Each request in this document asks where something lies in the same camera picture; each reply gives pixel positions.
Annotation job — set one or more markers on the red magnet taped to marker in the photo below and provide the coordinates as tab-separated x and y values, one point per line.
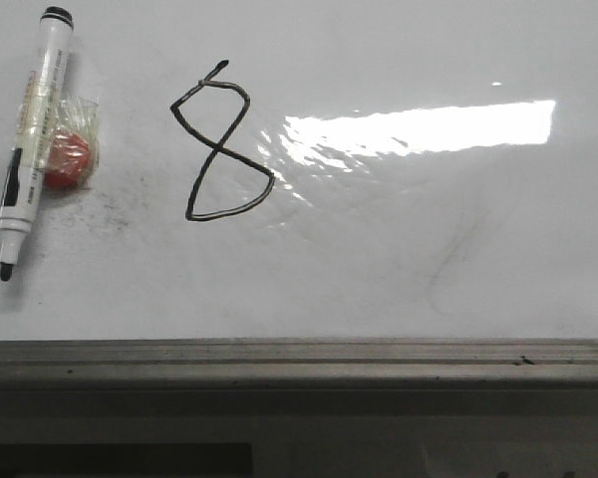
74	151

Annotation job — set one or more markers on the white black whiteboard marker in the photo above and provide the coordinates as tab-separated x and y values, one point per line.
34	136

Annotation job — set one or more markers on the white glossy whiteboard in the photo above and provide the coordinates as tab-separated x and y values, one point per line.
296	169

